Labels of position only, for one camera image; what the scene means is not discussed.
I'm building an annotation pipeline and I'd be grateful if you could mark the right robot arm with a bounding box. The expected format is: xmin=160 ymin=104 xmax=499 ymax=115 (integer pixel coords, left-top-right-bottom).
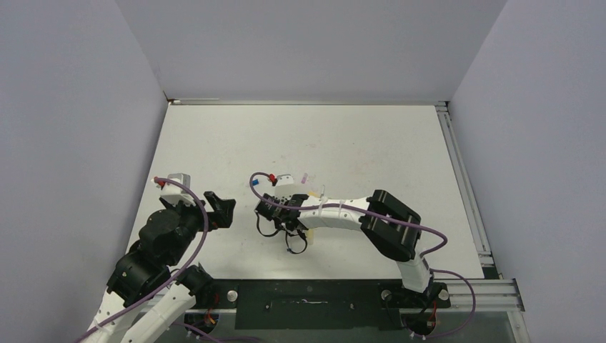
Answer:
xmin=254 ymin=189 xmax=447 ymax=306

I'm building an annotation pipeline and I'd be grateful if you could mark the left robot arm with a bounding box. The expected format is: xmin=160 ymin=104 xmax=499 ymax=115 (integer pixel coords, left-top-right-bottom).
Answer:
xmin=84 ymin=194 xmax=217 ymax=342

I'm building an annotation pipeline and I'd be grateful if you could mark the yellow highlighter pen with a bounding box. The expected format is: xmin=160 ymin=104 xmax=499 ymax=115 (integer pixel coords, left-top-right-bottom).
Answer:
xmin=304 ymin=229 xmax=314 ymax=246

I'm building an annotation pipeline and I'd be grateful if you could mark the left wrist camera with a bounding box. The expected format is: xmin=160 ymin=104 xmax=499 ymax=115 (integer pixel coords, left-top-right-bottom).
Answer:
xmin=156 ymin=173 xmax=196 ymax=207

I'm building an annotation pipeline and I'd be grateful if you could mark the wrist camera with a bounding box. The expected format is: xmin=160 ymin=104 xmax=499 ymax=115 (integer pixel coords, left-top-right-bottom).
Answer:
xmin=275 ymin=174 xmax=294 ymax=187
xmin=156 ymin=173 xmax=196 ymax=207

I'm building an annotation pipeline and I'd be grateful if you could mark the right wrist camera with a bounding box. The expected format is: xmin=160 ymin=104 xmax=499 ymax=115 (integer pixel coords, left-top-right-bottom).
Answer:
xmin=275 ymin=174 xmax=294 ymax=187

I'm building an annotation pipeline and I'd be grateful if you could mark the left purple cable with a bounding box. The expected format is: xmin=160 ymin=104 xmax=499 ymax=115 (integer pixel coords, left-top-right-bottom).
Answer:
xmin=71 ymin=177 xmax=210 ymax=343

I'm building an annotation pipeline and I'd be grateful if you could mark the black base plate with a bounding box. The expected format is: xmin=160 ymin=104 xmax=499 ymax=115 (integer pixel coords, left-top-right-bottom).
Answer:
xmin=184 ymin=279 xmax=451 ymax=330

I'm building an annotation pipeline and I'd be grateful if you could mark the aluminium frame rail back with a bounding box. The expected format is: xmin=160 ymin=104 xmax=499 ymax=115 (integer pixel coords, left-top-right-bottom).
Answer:
xmin=169 ymin=99 xmax=448 ymax=106

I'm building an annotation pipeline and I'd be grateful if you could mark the aluminium frame rail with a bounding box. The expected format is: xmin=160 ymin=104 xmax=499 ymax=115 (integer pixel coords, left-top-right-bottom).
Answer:
xmin=169 ymin=99 xmax=448 ymax=106
xmin=435 ymin=101 xmax=525 ymax=312

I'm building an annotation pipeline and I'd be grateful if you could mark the aluminium frame rail right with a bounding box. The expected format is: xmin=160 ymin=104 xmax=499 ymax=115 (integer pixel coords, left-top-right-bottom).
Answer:
xmin=435 ymin=101 xmax=525 ymax=312

